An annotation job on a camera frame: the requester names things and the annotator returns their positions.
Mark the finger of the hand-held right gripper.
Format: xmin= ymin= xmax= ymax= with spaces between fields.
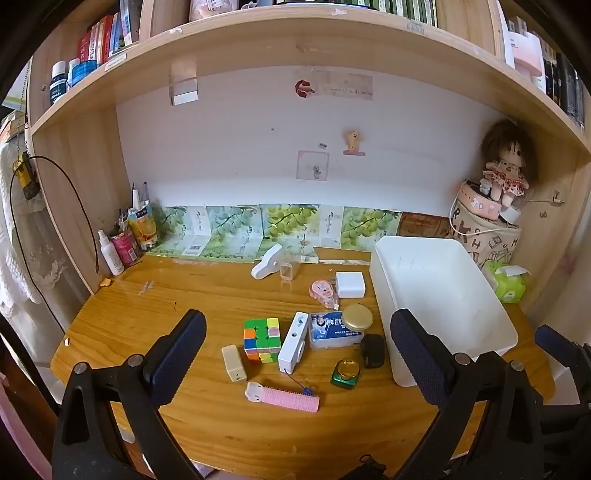
xmin=534 ymin=324 xmax=591 ymax=370
xmin=541 ymin=401 xmax=591 ymax=446

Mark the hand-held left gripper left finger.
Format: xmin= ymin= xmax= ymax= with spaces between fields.
xmin=52 ymin=309 xmax=207 ymax=480

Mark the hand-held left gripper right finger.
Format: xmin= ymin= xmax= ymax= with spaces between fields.
xmin=390 ymin=308 xmax=546 ymax=480

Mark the cream small box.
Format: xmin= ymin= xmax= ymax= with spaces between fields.
xmin=221 ymin=344 xmax=246 ymax=383

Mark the green bottle gold cap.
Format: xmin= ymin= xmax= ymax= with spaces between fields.
xmin=330 ymin=359 xmax=362 ymax=391

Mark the white plastic storage bin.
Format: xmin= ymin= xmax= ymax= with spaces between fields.
xmin=370 ymin=235 xmax=519 ymax=387

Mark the colourful puzzle cube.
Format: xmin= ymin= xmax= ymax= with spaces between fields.
xmin=244 ymin=316 xmax=282 ymax=365

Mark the clear floss box blue label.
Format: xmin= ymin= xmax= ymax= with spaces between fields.
xmin=308 ymin=311 xmax=365 ymax=350

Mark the white charger adapter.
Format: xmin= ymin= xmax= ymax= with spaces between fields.
xmin=335 ymin=271 xmax=366 ymax=298

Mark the white rectangular device with strap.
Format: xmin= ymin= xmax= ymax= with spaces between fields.
xmin=277 ymin=311 xmax=315 ymax=398

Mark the pink comb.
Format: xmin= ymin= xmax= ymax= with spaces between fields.
xmin=245 ymin=381 xmax=320 ymax=414

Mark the white handheld fan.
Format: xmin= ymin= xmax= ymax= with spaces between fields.
xmin=251 ymin=244 xmax=283 ymax=280

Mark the black charger plug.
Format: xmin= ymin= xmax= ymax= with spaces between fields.
xmin=360 ymin=333 xmax=386 ymax=369

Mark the round gold tin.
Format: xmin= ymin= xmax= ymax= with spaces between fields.
xmin=342 ymin=304 xmax=374 ymax=332

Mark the green tissue pack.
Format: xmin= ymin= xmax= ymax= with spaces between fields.
xmin=482 ymin=261 xmax=528 ymax=304

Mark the printed canvas bag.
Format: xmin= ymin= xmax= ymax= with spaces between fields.
xmin=445 ymin=205 xmax=522 ymax=271

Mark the pink correction tape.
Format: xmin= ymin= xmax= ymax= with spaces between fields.
xmin=309 ymin=280 xmax=340 ymax=310

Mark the white spray bottle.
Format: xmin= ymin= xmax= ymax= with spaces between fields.
xmin=97 ymin=229 xmax=125 ymax=276

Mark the pink can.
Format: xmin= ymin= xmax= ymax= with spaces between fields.
xmin=108 ymin=228 xmax=141 ymax=267

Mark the brown patterned board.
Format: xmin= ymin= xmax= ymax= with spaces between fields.
xmin=398 ymin=212 xmax=451 ymax=239

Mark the grape print sheet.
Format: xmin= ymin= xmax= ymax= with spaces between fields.
xmin=203 ymin=205 xmax=262 ymax=263
xmin=256 ymin=203 xmax=345 ymax=259
xmin=148 ymin=206 xmax=206 ymax=258
xmin=342 ymin=206 xmax=402 ymax=252

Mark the pink round box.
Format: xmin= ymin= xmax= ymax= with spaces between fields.
xmin=457 ymin=179 xmax=503 ymax=221

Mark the brown-haired rag doll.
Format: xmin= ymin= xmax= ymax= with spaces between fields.
xmin=479 ymin=119 xmax=539 ymax=208

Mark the white lace curtain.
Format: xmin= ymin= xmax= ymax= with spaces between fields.
xmin=0 ymin=138 xmax=61 ymax=319

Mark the yellow black hanging gadget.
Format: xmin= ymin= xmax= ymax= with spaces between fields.
xmin=12 ymin=154 xmax=38 ymax=200

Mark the row of dark books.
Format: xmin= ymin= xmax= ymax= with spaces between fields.
xmin=540 ymin=28 xmax=591 ymax=126

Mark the pink white box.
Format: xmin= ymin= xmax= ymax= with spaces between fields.
xmin=504 ymin=30 xmax=544 ymax=80

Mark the dark bottle white cap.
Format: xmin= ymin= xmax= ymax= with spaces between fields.
xmin=49 ymin=61 xmax=69 ymax=106

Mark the wooden bookshelf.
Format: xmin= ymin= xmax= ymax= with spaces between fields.
xmin=25 ymin=0 xmax=591 ymax=319

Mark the row of red white books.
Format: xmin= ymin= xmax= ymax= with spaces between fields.
xmin=76 ymin=9 xmax=140 ymax=65

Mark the row of green books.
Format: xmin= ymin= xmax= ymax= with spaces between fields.
xmin=351 ymin=0 xmax=439 ymax=26

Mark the pink pouch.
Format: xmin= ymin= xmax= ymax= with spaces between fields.
xmin=189 ymin=0 xmax=241 ymax=21

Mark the metal wall hook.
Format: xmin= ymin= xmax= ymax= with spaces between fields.
xmin=531 ymin=189 xmax=566 ymax=206

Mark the thin black cable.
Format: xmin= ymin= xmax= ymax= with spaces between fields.
xmin=9 ymin=155 xmax=101 ymax=335

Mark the pink square wall note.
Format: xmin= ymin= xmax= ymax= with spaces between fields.
xmin=296 ymin=150 xmax=330 ymax=182

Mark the yellow cartoon wall clip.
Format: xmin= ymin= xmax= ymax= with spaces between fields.
xmin=342 ymin=130 xmax=366 ymax=157

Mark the clear wall note strip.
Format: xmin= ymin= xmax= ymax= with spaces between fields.
xmin=316 ymin=71 xmax=374 ymax=100

